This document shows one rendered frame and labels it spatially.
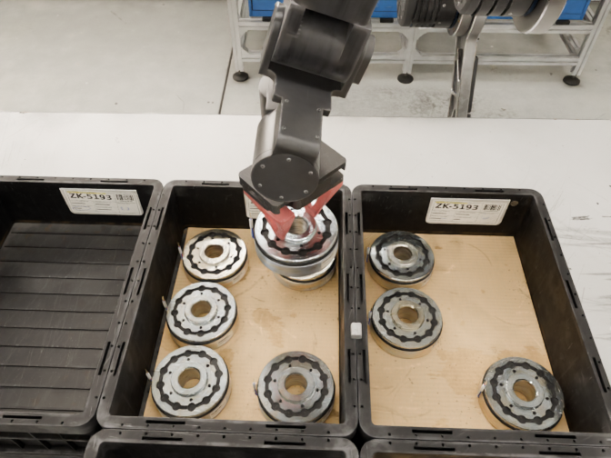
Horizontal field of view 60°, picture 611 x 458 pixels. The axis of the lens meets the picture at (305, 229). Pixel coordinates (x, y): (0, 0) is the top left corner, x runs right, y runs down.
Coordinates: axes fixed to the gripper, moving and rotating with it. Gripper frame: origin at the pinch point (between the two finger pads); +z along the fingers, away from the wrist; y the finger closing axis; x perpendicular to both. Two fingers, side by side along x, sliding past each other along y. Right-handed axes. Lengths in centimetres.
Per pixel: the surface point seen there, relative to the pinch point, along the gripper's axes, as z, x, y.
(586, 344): 12.1, -31.8, 20.3
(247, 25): 82, 157, 104
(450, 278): 22.4, -11.3, 22.5
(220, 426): 11.4, -9.7, -19.9
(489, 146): 37, 10, 69
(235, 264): 18.9, 11.8, -2.8
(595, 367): 12.0, -34.0, 18.2
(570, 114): 110, 34, 197
